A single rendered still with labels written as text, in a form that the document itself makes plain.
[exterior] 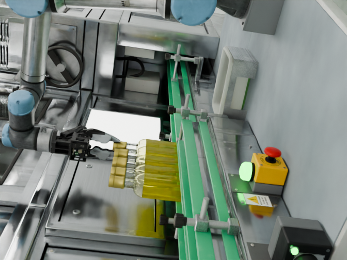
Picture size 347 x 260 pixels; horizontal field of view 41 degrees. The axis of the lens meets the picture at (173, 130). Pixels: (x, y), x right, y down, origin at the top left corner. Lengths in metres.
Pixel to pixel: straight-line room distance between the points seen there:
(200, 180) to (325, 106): 0.36
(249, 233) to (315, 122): 0.26
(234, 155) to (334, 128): 0.41
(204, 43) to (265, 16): 0.97
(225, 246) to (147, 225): 0.50
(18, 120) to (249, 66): 0.73
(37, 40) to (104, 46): 0.86
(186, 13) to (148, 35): 1.08
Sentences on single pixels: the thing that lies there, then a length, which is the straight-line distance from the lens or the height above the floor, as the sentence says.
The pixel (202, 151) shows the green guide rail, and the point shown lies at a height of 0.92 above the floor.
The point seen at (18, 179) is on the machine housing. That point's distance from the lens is 1.65.
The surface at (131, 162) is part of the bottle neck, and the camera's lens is 1.42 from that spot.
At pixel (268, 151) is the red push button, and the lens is 1.08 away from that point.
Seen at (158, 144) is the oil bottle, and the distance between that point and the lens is 1.52.
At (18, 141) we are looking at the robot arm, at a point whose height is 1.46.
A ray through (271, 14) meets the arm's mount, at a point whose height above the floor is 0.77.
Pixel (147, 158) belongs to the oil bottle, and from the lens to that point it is 1.42.
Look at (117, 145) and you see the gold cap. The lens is 1.52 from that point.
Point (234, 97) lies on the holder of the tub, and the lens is 1.52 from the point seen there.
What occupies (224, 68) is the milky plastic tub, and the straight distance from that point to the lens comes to 1.65.
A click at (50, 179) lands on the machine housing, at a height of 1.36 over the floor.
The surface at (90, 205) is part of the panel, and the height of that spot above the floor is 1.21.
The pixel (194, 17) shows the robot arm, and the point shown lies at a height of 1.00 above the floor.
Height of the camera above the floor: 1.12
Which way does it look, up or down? 5 degrees down
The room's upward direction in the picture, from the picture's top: 83 degrees counter-clockwise
